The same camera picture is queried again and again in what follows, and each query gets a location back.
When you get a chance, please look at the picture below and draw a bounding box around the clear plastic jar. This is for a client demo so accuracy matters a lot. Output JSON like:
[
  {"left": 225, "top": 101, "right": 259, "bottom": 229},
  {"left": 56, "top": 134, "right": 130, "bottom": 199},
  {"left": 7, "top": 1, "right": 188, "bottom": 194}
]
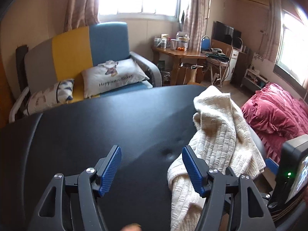
[{"left": 177, "top": 32, "right": 189, "bottom": 51}]

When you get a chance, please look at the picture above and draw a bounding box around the grey deer print pillow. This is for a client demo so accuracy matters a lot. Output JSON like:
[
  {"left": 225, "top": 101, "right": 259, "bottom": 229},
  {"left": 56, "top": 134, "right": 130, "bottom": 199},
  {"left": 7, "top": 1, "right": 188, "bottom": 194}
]
[{"left": 80, "top": 58, "right": 150, "bottom": 99}]

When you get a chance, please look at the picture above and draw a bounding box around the red ruffled quilt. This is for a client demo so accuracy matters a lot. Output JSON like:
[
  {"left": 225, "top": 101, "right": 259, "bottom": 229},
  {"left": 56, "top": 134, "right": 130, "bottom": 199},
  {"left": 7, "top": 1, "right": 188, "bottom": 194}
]
[{"left": 241, "top": 83, "right": 308, "bottom": 164}]

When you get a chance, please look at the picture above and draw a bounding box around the brown wooden wardrobe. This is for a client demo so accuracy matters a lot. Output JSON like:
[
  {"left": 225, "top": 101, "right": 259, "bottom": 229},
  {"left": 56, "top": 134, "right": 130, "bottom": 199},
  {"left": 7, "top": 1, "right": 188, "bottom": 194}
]
[{"left": 0, "top": 53, "right": 17, "bottom": 128}]

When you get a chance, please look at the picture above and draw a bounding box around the low white shoe rack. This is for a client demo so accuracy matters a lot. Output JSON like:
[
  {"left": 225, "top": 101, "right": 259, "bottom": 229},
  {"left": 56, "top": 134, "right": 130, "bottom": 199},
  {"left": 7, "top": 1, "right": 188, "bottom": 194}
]
[{"left": 242, "top": 65, "right": 269, "bottom": 90}]

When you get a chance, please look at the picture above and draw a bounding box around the person's left hand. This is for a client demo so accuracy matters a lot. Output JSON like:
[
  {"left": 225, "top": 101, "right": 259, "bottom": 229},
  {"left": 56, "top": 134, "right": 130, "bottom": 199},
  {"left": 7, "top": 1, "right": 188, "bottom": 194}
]
[{"left": 122, "top": 223, "right": 142, "bottom": 231}]

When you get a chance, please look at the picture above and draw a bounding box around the pale side curtain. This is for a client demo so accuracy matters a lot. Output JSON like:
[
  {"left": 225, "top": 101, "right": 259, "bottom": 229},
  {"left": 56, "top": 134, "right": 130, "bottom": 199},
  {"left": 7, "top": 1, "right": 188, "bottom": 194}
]
[{"left": 259, "top": 0, "right": 283, "bottom": 63}]

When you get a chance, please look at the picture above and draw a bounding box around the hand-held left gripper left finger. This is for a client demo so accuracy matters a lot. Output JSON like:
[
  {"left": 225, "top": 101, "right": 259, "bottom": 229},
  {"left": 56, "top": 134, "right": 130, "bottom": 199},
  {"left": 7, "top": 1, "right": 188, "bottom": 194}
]
[{"left": 28, "top": 145, "right": 122, "bottom": 231}]

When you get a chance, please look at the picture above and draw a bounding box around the cream knit sweater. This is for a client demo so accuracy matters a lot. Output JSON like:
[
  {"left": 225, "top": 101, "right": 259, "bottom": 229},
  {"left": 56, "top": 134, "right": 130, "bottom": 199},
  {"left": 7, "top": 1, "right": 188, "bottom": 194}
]
[{"left": 167, "top": 85, "right": 266, "bottom": 231}]

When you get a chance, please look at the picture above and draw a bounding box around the pink patterned curtain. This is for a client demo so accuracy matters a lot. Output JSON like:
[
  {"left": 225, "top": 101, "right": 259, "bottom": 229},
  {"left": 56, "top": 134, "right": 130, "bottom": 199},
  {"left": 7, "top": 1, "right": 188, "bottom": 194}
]
[
  {"left": 64, "top": 0, "right": 104, "bottom": 33},
  {"left": 179, "top": 0, "right": 210, "bottom": 52}
]

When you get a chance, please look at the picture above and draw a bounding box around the grey yellow blue sofa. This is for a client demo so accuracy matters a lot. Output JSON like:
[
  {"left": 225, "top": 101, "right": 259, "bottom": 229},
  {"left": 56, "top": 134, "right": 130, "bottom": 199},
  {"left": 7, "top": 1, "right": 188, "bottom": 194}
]
[{"left": 9, "top": 22, "right": 162, "bottom": 123}]

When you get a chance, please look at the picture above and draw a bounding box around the small side window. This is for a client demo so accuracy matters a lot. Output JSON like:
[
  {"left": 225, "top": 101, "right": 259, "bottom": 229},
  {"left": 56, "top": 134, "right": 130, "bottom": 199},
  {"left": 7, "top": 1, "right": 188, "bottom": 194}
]
[{"left": 274, "top": 8, "right": 308, "bottom": 86}]

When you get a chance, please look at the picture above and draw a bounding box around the white triangle pattern pillow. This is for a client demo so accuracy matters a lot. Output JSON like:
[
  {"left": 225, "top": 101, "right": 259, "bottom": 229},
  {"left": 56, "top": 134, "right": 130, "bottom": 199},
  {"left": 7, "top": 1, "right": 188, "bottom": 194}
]
[{"left": 23, "top": 78, "right": 75, "bottom": 116}]

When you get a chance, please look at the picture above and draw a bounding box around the white bedside cabinet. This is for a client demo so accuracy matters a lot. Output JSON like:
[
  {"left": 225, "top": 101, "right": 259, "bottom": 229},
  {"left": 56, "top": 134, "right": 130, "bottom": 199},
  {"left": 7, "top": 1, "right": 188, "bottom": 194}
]
[{"left": 226, "top": 49, "right": 241, "bottom": 82}]

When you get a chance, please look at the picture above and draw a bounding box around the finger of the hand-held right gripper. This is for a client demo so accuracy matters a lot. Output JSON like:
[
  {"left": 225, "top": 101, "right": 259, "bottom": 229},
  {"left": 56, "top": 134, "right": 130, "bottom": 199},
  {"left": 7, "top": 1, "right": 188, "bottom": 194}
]
[{"left": 266, "top": 157, "right": 280, "bottom": 176}]

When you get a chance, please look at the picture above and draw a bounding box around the brown paper bag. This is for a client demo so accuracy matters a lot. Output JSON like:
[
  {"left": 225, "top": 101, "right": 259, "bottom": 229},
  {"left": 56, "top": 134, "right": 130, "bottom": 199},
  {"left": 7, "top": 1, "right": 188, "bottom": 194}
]
[{"left": 177, "top": 63, "right": 204, "bottom": 86}]

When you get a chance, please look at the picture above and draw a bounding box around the white air conditioner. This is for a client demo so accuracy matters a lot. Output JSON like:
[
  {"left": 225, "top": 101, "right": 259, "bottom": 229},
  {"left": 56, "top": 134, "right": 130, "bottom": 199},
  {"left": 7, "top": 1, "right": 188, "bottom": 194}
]
[{"left": 237, "top": 0, "right": 270, "bottom": 6}]

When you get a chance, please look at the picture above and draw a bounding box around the wooden desk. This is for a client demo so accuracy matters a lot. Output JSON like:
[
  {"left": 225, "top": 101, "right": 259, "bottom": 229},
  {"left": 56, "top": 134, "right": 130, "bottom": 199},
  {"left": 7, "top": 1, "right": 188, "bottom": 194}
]
[{"left": 151, "top": 46, "right": 207, "bottom": 86}]

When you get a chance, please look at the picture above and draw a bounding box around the blue handled basket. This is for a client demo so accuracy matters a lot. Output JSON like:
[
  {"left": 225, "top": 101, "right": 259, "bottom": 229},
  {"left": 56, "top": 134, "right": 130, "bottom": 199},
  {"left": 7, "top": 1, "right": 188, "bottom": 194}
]
[{"left": 201, "top": 35, "right": 212, "bottom": 53}]

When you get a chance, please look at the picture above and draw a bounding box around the black television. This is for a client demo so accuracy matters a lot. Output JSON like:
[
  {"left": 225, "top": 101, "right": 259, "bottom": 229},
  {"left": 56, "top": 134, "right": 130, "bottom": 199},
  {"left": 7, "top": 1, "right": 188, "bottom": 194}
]
[{"left": 212, "top": 21, "right": 242, "bottom": 47}]

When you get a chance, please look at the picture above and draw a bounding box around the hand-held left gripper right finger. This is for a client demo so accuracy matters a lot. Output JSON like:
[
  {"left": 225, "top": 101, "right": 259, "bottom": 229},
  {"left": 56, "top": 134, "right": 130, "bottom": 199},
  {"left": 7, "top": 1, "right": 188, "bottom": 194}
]
[{"left": 182, "top": 146, "right": 276, "bottom": 231}]

